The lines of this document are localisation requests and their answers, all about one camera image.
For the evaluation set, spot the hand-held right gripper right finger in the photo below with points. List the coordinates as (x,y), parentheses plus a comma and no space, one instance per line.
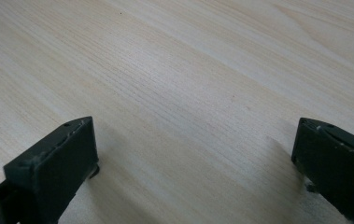
(336,161)

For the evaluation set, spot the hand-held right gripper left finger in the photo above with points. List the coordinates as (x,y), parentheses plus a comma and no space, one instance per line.
(56,161)

